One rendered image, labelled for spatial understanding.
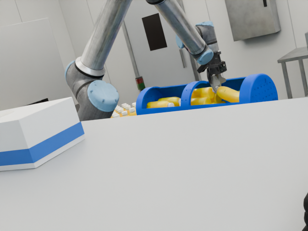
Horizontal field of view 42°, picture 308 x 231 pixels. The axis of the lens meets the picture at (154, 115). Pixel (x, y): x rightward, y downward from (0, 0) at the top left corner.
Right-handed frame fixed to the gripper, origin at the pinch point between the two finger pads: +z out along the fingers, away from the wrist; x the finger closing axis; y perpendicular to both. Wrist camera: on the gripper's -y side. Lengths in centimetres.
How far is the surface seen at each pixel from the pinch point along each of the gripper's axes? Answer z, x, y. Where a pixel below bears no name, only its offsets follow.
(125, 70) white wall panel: 16, 287, -411
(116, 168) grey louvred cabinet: -26, -148, 97
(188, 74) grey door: 42, 302, -282
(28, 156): -28, -150, 81
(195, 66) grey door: 31, 302, -265
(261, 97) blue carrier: 7.6, 2.1, 24.9
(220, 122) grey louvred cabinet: -26, -132, 102
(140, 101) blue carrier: 2, -6, -58
